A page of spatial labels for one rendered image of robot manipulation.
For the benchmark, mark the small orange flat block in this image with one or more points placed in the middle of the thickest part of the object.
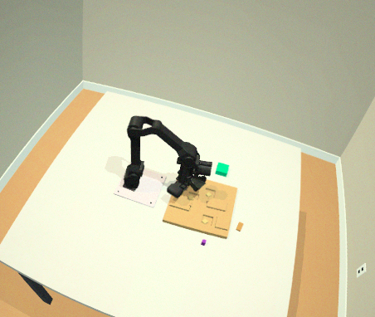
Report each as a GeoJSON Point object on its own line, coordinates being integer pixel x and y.
{"type": "Point", "coordinates": [239, 226]}

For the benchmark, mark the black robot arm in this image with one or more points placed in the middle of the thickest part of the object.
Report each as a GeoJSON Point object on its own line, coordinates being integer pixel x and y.
{"type": "Point", "coordinates": [188, 156]}

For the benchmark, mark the green rectangular block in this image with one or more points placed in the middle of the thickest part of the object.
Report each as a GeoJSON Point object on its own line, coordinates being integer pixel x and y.
{"type": "Point", "coordinates": [222, 169]}

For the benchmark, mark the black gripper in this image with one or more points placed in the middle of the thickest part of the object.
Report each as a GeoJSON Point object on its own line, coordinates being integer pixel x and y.
{"type": "Point", "coordinates": [180, 186]}

